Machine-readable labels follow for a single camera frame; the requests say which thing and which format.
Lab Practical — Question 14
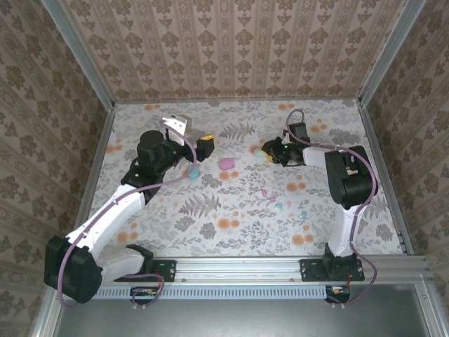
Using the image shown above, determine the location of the black connector box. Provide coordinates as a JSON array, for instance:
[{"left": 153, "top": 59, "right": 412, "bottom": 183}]
[
  {"left": 130, "top": 286, "right": 161, "bottom": 305},
  {"left": 324, "top": 284, "right": 352, "bottom": 305}
]

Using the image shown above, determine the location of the grey metal panel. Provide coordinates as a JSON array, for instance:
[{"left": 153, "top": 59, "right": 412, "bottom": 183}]
[{"left": 52, "top": 298, "right": 431, "bottom": 337}]

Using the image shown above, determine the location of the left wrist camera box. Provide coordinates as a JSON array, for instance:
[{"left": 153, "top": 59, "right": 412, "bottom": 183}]
[{"left": 160, "top": 114, "right": 193, "bottom": 136}]

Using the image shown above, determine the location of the aluminium frame profile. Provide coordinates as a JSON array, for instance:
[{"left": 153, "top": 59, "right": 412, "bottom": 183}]
[
  {"left": 52, "top": 256, "right": 434, "bottom": 284},
  {"left": 415, "top": 282, "right": 449, "bottom": 337},
  {"left": 75, "top": 103, "right": 116, "bottom": 232},
  {"left": 358, "top": 0, "right": 429, "bottom": 106},
  {"left": 40, "top": 0, "right": 116, "bottom": 110},
  {"left": 359, "top": 101, "right": 417, "bottom": 256},
  {"left": 29, "top": 280, "right": 66, "bottom": 337}
]

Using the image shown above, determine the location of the slotted white cable duct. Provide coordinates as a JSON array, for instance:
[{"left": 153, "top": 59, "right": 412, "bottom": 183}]
[{"left": 94, "top": 284, "right": 329, "bottom": 300}]

